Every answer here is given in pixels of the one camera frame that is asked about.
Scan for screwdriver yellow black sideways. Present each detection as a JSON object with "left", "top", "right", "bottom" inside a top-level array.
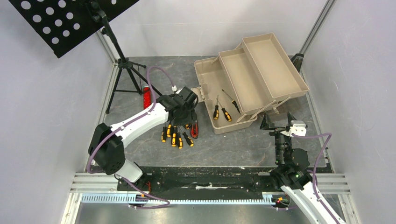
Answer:
[{"left": 213, "top": 96, "right": 219, "bottom": 120}]

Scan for screwdriver black handle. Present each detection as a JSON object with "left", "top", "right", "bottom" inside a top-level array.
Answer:
[{"left": 222, "top": 89, "right": 240, "bottom": 113}]

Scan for screwdriver yellow black extra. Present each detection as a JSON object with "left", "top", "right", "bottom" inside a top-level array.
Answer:
[{"left": 219, "top": 102, "right": 232, "bottom": 122}]

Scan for beige plastic tool box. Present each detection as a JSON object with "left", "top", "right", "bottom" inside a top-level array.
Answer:
[{"left": 193, "top": 33, "right": 309, "bottom": 134}]

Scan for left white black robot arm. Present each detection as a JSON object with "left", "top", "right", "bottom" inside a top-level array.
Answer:
[{"left": 86, "top": 87, "right": 198, "bottom": 190}]

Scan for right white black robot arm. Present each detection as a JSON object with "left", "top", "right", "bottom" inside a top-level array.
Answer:
[{"left": 260, "top": 112, "right": 345, "bottom": 224}]

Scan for red black utility knife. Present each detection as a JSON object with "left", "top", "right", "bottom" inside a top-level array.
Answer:
[{"left": 190, "top": 112, "right": 199, "bottom": 139}]

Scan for red cylindrical object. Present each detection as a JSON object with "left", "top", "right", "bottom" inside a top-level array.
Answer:
[{"left": 143, "top": 86, "right": 152, "bottom": 109}]

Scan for black metronome clear cover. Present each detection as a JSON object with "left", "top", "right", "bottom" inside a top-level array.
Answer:
[{"left": 290, "top": 53, "right": 304, "bottom": 73}]

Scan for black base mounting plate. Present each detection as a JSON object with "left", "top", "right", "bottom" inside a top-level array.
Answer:
[{"left": 136, "top": 166, "right": 283, "bottom": 200}]

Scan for black perforated music stand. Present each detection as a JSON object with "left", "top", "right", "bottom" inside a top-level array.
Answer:
[{"left": 10, "top": 0, "right": 147, "bottom": 113}]

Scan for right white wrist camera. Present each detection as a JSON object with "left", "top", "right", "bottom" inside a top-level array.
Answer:
[{"left": 281, "top": 120, "right": 307, "bottom": 137}]

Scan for aluminium frame rail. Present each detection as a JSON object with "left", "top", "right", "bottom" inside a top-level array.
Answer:
[{"left": 61, "top": 31, "right": 123, "bottom": 224}]

